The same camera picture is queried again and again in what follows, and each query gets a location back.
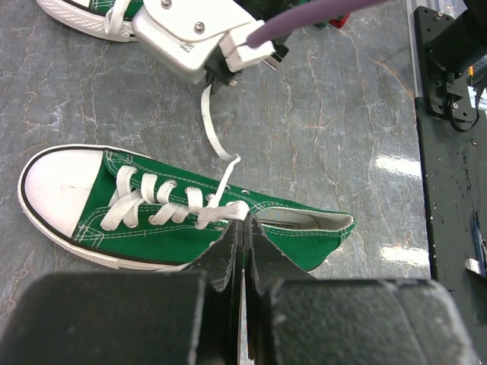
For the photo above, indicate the green sneaker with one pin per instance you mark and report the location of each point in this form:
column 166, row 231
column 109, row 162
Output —
column 88, row 16
column 65, row 191

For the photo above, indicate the dark green cloth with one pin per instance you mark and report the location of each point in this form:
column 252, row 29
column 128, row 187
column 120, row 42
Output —
column 321, row 25

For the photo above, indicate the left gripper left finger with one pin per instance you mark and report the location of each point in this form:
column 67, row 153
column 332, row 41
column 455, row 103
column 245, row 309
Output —
column 187, row 317

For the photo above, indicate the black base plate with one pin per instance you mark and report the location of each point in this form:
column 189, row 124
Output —
column 452, row 143

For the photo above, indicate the white tape scrap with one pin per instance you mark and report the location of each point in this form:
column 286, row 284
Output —
column 475, row 266

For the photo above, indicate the red cloth under green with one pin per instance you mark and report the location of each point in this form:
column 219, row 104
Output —
column 339, row 22

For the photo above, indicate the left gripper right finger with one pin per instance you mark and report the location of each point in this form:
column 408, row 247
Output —
column 295, row 318

